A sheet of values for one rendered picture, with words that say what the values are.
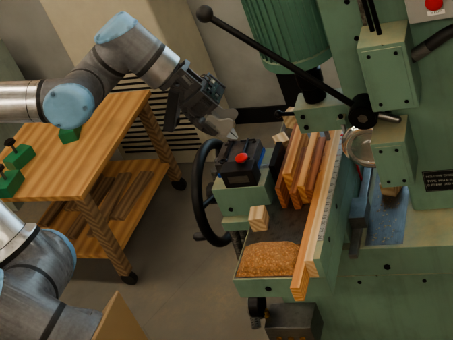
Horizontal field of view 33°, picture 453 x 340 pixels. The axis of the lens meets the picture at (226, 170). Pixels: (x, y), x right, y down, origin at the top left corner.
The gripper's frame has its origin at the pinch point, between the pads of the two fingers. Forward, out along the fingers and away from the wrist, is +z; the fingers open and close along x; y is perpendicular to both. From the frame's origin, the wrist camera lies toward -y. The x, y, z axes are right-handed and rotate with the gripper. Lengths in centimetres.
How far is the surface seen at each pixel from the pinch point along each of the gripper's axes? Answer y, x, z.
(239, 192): -8.2, -3.6, 11.0
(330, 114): 16.4, 9.0, 13.6
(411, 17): 52, -5, 1
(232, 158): -6.7, 2.3, 5.5
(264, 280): -2.1, -26.6, 20.3
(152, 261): -133, 66, 48
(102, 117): -117, 98, -4
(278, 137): -4.2, 17.0, 14.4
